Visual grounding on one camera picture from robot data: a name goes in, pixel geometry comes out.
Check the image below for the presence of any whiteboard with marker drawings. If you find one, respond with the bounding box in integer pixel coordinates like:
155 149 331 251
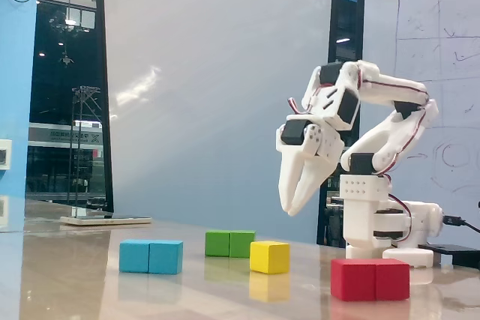
360 0 480 248

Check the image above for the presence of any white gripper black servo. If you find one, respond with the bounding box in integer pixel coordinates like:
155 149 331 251
275 113 344 217

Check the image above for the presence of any yellow wooden cube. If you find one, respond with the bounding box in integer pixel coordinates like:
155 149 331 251
249 241 291 275

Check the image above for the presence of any black flat device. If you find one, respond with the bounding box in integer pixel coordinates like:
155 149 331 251
418 244 480 271

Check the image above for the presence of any white wall socket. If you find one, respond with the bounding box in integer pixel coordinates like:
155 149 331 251
0 139 13 171

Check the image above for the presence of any green wooden block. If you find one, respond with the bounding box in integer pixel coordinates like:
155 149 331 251
204 229 257 259

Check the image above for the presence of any red wooden block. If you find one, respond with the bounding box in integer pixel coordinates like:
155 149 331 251
330 258 411 302

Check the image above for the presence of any blue wooden block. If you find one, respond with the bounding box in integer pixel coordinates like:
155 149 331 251
118 239 185 275

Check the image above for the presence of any flat light wooden board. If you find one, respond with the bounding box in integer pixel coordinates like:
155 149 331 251
59 214 153 227

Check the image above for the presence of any black usb cable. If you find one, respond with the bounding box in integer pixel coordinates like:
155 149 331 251
442 214 480 234

